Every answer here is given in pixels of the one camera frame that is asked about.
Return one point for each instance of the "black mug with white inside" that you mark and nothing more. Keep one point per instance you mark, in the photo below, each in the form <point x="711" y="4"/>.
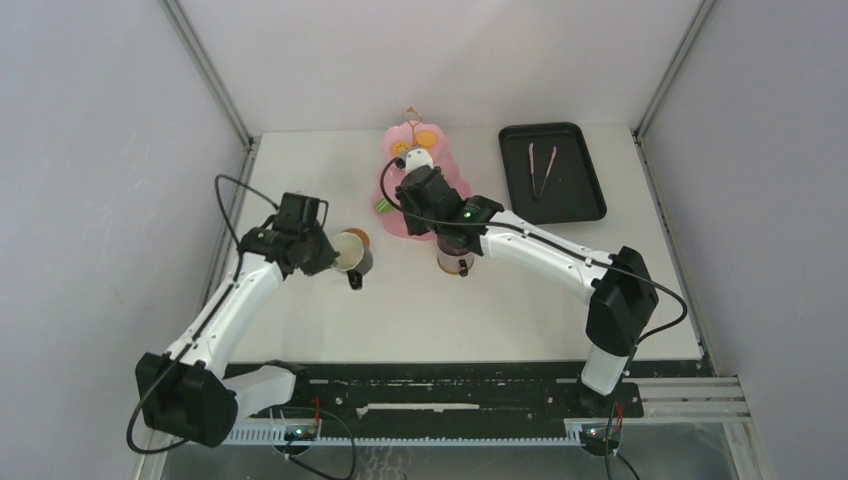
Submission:
<point x="353" y="259"/>

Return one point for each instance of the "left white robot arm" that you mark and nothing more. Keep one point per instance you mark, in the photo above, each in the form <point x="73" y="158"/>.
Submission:
<point x="185" y="392"/>

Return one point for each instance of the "purple mug with black handle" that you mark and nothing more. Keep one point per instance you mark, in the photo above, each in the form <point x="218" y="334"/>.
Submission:
<point x="446" y="250"/>

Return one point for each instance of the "yellow round biscuit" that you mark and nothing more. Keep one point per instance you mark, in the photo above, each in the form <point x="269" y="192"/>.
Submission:
<point x="426" y="139"/>
<point x="399" y="149"/>

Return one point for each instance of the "right wooden round coaster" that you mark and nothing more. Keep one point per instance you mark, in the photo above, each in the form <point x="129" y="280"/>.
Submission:
<point x="458" y="266"/>

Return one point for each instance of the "wooden round coaster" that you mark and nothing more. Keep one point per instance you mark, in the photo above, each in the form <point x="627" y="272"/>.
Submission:
<point x="361" y="234"/>
<point x="458" y="266"/>

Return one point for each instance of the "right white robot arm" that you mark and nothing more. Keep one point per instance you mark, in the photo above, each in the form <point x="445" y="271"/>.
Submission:
<point x="616" y="287"/>

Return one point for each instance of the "pink three-tier cake stand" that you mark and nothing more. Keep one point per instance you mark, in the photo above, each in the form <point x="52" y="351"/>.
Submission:
<point x="413" y="121"/>

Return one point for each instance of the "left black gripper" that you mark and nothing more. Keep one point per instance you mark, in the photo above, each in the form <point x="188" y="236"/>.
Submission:
<point x="324" y="262"/>

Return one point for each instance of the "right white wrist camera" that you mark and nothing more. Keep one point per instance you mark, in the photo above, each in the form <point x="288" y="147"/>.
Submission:
<point x="416" y="158"/>

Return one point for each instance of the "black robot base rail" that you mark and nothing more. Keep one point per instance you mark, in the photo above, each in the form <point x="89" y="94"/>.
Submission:
<point x="463" y="401"/>

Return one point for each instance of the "pink-tipped metal tongs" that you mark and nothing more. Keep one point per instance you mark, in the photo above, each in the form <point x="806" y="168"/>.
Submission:
<point x="537" y="192"/>

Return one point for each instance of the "left wooden round coaster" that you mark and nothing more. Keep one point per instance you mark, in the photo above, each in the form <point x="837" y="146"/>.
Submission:
<point x="361" y="234"/>

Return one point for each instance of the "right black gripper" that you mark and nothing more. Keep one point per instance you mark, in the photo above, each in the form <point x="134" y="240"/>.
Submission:
<point x="415" y="225"/>

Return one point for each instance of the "green striped cake slice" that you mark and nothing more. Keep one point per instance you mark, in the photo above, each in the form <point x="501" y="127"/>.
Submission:
<point x="383" y="206"/>

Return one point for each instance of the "black serving tray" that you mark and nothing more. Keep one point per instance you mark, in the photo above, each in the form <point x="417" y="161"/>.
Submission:
<point x="573" y="192"/>

